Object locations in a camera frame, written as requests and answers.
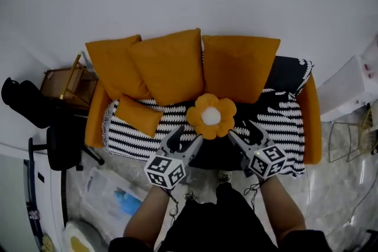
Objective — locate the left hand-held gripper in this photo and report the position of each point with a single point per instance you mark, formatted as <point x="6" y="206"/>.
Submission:
<point x="165" y="171"/>

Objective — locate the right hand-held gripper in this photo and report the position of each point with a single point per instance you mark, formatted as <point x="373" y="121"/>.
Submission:
<point x="267" y="162"/>

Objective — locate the orange flower pillow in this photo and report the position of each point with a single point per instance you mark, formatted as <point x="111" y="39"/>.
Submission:
<point x="211" y="115"/>

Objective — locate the blue star pillow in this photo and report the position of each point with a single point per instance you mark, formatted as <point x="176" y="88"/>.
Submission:
<point x="128" y="203"/>

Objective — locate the clear plastic storage bin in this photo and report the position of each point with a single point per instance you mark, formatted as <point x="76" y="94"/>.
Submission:
<point x="100" y="200"/>

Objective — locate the person's right forearm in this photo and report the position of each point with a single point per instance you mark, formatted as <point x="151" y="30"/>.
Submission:
<point x="280" y="209"/>

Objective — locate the person's left forearm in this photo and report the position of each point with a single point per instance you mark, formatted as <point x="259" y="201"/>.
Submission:
<point x="144" y="218"/>

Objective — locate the person's right shoe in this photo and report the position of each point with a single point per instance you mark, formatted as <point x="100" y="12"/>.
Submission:
<point x="225" y="178"/>

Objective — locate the person's shoe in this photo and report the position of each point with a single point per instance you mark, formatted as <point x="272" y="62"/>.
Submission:
<point x="225" y="178"/>
<point x="190" y="196"/>

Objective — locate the person's left shoe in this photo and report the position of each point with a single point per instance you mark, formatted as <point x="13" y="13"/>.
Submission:
<point x="190" y="196"/>

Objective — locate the small orange sofa pillow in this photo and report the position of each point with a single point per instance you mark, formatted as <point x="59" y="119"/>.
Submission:
<point x="138" y="115"/>

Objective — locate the person's black trousers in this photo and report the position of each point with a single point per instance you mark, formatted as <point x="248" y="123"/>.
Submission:
<point x="230" y="194"/>

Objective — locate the orange sofa with striped blanket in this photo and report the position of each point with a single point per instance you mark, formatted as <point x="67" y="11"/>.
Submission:
<point x="286" y="73"/>

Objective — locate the large orange sofa pillow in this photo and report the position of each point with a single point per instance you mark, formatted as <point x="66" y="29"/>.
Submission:
<point x="112" y="68"/>
<point x="168" y="68"/>
<point x="236" y="68"/>

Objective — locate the person's black shirt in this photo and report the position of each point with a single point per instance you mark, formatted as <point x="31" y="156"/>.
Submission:
<point x="218" y="230"/>

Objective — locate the white water dispenser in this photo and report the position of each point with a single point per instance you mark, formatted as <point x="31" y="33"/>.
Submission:
<point x="339" y="88"/>

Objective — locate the black office chair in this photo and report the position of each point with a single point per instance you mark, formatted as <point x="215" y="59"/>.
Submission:
<point x="65" y="144"/>

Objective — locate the wooden side table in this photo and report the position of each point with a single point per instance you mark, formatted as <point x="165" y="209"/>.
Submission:
<point x="59" y="82"/>

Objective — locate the egg shaped bean bag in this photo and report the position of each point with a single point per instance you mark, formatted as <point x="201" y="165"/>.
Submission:
<point x="79" y="242"/>

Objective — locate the yellow cloth bag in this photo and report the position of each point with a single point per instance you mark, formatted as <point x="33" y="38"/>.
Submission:
<point x="47" y="243"/>

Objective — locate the black wall socket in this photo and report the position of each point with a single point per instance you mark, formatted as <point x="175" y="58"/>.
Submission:
<point x="40" y="177"/>

